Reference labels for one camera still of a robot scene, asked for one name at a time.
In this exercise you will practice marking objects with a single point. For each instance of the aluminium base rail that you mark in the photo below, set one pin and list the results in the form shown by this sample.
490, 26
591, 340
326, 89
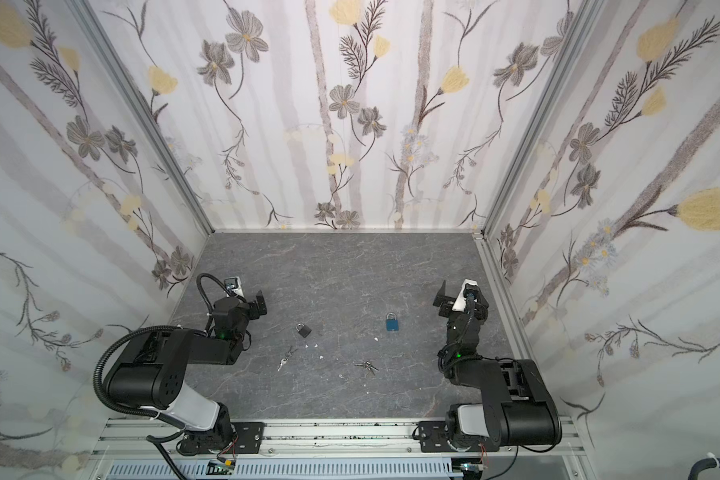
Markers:
290, 438

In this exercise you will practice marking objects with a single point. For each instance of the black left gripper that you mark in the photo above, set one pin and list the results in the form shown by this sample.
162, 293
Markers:
255, 305

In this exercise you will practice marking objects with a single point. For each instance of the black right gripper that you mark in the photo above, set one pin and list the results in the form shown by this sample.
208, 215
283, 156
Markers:
453, 302

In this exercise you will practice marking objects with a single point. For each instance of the black mounting plate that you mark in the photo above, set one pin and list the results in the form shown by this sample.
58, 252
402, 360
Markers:
432, 437
248, 437

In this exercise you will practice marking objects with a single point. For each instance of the white slotted cable duct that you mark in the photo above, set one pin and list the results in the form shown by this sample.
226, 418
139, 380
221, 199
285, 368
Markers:
352, 468

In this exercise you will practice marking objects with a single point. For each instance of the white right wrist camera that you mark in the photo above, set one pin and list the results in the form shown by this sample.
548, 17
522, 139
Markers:
468, 287

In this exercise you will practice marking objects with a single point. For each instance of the silver key bunch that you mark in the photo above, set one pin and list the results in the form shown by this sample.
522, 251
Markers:
284, 360

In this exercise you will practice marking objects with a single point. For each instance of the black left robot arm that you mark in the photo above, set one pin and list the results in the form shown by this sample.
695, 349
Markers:
143, 374

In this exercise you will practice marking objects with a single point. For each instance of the dark key bunch right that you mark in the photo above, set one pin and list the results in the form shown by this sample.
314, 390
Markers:
367, 366

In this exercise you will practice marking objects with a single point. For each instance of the small black padlock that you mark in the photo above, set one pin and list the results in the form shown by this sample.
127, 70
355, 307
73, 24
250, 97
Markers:
303, 330

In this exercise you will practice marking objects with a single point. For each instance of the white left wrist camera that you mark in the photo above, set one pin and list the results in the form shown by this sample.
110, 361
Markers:
233, 286

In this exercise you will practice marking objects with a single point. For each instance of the blue padlock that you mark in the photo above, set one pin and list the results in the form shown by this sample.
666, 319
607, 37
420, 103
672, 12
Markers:
391, 322

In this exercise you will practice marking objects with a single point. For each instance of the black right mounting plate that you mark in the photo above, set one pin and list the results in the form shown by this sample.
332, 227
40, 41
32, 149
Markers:
432, 437

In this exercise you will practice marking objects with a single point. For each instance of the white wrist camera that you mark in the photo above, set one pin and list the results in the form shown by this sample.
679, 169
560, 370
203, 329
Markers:
233, 286
468, 287

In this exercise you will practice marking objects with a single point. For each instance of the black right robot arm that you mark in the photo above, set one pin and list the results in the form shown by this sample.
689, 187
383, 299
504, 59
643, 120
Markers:
515, 408

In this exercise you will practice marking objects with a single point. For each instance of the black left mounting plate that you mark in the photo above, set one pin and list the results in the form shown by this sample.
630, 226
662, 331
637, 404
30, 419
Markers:
248, 437

